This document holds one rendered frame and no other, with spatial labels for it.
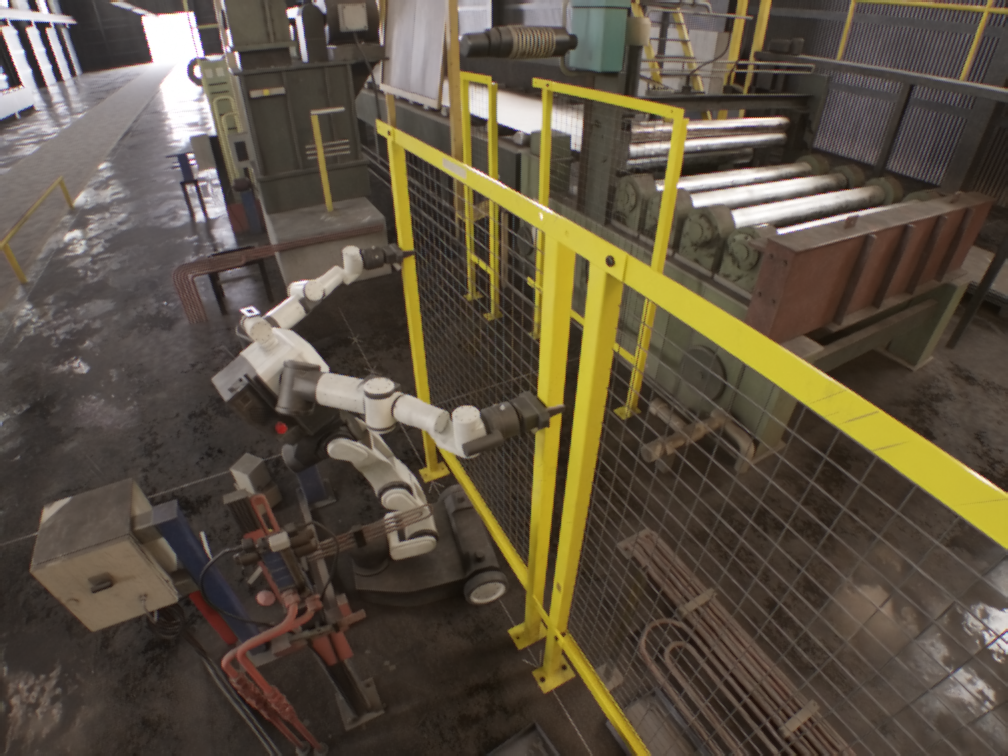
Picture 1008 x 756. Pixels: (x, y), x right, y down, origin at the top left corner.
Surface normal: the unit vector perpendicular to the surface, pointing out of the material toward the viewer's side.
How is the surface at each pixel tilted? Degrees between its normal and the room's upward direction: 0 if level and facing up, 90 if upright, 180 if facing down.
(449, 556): 0
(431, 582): 0
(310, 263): 90
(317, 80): 90
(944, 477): 90
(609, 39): 90
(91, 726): 0
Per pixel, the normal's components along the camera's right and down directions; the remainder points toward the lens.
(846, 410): -0.88, 0.29
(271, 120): 0.47, 0.54
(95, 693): 0.00, -0.79
